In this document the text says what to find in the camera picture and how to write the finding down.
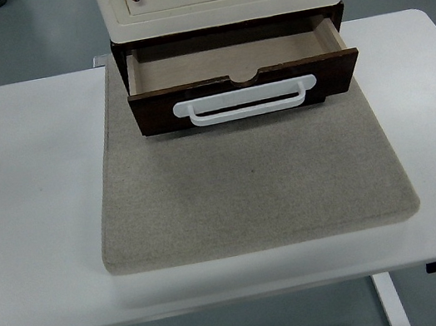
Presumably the dark wooden drawer case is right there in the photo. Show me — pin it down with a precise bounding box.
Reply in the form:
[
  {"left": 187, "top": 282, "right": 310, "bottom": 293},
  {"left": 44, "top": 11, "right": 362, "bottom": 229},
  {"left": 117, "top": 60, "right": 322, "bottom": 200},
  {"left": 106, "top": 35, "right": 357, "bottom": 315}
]
[{"left": 110, "top": 0, "right": 362, "bottom": 142}]

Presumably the beige fabric mat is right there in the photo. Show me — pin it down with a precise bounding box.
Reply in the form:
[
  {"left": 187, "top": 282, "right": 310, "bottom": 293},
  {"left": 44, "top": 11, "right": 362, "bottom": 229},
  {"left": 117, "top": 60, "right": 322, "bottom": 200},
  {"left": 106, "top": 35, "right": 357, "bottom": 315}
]
[{"left": 69, "top": 14, "right": 424, "bottom": 279}]

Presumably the white drawer handle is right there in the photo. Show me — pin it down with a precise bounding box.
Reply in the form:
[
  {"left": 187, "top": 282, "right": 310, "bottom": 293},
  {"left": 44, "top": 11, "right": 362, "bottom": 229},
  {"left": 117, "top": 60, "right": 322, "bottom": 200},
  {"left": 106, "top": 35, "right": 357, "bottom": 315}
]
[{"left": 171, "top": 72, "right": 322, "bottom": 131}]

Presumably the dark wooden drawer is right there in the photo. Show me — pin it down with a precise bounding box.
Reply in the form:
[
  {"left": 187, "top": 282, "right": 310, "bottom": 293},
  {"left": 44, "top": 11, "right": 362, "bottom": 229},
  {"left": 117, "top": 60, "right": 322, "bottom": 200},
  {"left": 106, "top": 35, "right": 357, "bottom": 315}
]
[{"left": 117, "top": 8, "right": 367, "bottom": 140}]

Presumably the white table leg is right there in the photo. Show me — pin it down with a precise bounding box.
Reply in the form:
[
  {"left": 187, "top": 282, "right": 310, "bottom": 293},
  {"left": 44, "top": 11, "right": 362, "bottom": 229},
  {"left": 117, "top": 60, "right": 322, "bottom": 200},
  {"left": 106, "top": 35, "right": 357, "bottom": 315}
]
[{"left": 370, "top": 269, "right": 413, "bottom": 326}]

